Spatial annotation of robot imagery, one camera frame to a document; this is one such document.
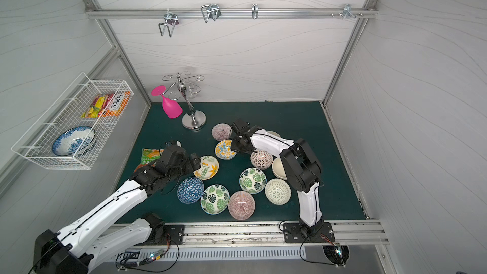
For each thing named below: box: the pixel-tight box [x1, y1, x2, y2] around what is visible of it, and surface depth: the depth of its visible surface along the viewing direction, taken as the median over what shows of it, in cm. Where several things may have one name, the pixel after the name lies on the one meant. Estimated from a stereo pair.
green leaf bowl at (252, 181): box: [238, 167, 267, 195], surface depth 88 cm
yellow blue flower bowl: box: [214, 139, 238, 161], surface depth 98 cm
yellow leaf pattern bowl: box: [192, 154, 220, 181], surface depth 92 cm
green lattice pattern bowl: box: [264, 178, 292, 206], surface depth 85 cm
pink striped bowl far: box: [211, 123, 233, 142], surface depth 106 cm
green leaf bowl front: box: [200, 183, 231, 216], surface depth 83 cm
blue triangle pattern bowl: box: [176, 176, 205, 205], surface depth 85 cm
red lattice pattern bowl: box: [250, 149, 274, 170], surface depth 95 cm
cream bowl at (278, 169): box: [271, 157, 288, 181], surface depth 90 cm
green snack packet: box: [133, 148, 165, 173], surface depth 95 cm
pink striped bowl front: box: [227, 190, 256, 221], surface depth 80 cm
